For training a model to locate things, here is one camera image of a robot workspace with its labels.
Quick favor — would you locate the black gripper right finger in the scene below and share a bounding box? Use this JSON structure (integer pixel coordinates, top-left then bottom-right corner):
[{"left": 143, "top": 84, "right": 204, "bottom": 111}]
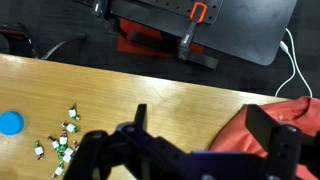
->
[{"left": 245, "top": 105, "right": 302, "bottom": 167}]

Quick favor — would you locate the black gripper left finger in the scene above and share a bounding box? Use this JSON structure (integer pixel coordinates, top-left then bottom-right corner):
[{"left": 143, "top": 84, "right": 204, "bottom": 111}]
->
[{"left": 134, "top": 104, "right": 147, "bottom": 131}]

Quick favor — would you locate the blue plastic jar lid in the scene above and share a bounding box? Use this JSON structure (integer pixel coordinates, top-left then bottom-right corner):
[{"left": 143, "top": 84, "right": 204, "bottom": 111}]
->
[{"left": 0, "top": 111, "right": 25, "bottom": 136}]

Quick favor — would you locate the orange red cloth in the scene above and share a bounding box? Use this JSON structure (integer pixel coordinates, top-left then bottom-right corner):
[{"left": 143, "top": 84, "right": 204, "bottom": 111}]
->
[{"left": 208, "top": 96, "right": 320, "bottom": 180}]

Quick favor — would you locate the green white wrapped candy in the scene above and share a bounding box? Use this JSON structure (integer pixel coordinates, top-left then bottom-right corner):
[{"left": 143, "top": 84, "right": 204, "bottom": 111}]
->
[
  {"left": 57, "top": 145, "right": 74, "bottom": 163},
  {"left": 68, "top": 104, "right": 80, "bottom": 121},
  {"left": 52, "top": 161, "right": 65, "bottom": 178},
  {"left": 59, "top": 130, "right": 68, "bottom": 145},
  {"left": 62, "top": 122, "right": 79, "bottom": 133},
  {"left": 48, "top": 136, "right": 60, "bottom": 150},
  {"left": 34, "top": 141, "right": 44, "bottom": 160}
]

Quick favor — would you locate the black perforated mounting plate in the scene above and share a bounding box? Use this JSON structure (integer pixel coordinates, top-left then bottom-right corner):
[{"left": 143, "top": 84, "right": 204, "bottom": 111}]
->
[{"left": 74, "top": 0, "right": 298, "bottom": 66}]

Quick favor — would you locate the white cable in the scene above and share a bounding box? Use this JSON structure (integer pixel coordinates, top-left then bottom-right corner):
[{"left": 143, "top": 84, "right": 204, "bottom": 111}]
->
[{"left": 274, "top": 27, "right": 314, "bottom": 99}]

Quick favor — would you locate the orange handled clamp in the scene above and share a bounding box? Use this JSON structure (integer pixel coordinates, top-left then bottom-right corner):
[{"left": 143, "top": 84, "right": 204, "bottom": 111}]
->
[{"left": 178, "top": 2, "right": 207, "bottom": 60}]

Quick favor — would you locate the grey cable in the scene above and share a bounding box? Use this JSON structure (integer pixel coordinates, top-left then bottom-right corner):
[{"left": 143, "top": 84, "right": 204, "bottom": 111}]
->
[{"left": 40, "top": 32, "right": 88, "bottom": 61}]

